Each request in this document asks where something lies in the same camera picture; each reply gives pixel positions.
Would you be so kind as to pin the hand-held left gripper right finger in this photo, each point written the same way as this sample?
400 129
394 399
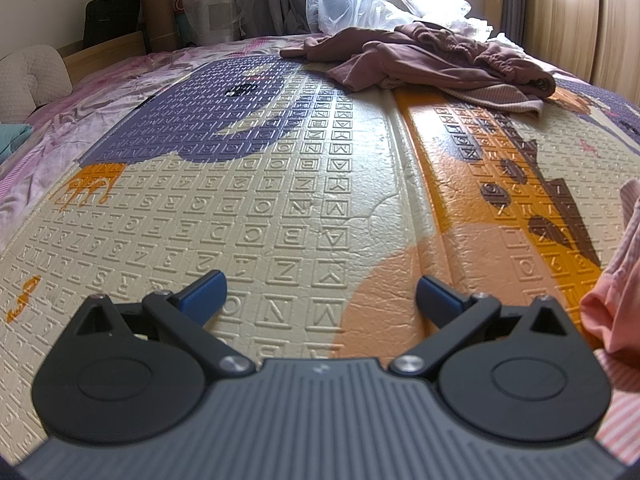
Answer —
437 300

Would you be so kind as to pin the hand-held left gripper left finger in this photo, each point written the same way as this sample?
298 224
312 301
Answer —
205 295

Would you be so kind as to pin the pink striped baby shirt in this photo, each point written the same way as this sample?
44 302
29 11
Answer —
615 310

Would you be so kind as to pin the printed foam play mat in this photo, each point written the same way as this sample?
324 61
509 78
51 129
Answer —
300 200

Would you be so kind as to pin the mauve striped garment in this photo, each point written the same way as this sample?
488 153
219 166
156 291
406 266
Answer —
500 100

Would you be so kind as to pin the pink floral bed sheet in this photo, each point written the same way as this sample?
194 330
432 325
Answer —
100 90

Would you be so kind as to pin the teal cloth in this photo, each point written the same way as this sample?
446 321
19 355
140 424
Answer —
12 140

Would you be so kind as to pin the mauve elastic-cuff pants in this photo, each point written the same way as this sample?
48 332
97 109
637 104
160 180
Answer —
500 60

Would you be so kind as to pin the mauve sweatshirt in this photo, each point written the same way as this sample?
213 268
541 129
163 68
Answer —
375 60

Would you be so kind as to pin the wooden headboard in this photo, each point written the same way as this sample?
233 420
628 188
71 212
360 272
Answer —
105 52

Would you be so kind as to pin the beige dimpled pillow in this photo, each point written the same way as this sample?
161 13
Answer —
30 80

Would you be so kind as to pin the tall cardboard carton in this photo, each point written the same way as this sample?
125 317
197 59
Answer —
157 15

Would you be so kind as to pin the plastic wrapped bundle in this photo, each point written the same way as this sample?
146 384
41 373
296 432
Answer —
210 5

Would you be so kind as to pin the black bag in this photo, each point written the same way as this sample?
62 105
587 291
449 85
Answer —
110 20

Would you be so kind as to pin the clear crumpled plastic bag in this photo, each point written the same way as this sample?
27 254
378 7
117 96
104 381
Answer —
435 5

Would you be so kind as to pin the wooden wardrobe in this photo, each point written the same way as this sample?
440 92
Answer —
575 20

